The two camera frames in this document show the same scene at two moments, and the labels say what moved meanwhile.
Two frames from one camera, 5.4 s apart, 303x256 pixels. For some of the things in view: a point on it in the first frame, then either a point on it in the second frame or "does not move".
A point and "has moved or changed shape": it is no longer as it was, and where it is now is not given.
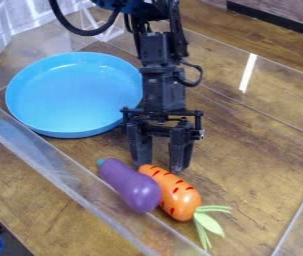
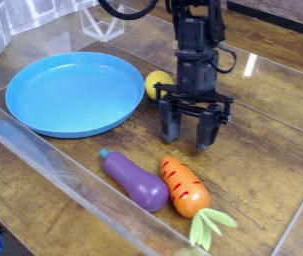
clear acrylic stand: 94,17 does not move
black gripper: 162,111 to 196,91
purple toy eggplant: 137,188 has moved or changed shape
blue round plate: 73,94 does not move
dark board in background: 245,12 does not move
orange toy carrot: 181,201 has moved or changed shape
